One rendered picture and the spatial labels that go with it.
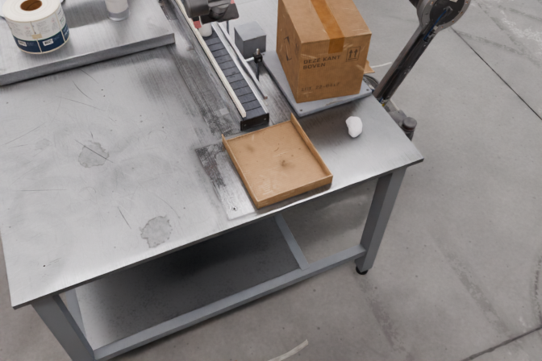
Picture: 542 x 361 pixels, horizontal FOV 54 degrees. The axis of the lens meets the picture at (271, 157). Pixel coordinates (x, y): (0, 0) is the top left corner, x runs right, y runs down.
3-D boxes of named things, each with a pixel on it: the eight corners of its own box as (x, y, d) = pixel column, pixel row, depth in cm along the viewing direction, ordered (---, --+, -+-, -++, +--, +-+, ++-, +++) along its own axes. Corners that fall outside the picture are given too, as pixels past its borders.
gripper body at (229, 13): (195, 5, 160) (198, -4, 153) (227, -3, 162) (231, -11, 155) (202, 26, 160) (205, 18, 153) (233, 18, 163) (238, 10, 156)
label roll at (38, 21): (69, 49, 202) (59, 17, 191) (14, 56, 199) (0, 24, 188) (69, 18, 215) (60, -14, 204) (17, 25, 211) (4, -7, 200)
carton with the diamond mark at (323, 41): (275, 51, 210) (277, -10, 189) (334, 43, 214) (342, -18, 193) (296, 104, 191) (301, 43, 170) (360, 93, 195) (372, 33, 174)
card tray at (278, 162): (222, 142, 181) (221, 134, 178) (291, 120, 188) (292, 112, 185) (256, 209, 164) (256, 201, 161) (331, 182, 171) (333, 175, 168)
